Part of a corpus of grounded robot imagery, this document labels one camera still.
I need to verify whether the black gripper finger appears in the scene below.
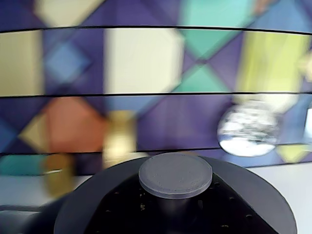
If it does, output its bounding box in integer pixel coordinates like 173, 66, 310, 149
94, 175, 156, 234
195, 175, 276, 234

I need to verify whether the blue toy play kitchen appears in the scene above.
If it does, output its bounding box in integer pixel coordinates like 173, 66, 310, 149
0, 0, 312, 234

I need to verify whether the gold toy faucet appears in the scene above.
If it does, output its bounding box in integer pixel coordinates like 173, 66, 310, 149
102, 111, 137, 169

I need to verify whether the shiny silver bowl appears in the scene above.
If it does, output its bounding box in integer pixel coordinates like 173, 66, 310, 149
216, 97, 281, 156

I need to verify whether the colourful geometric backsplash panel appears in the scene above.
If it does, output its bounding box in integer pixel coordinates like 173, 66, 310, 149
0, 0, 312, 176

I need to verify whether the gold faucet handle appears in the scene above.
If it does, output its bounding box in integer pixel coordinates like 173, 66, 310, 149
46, 153, 74, 195

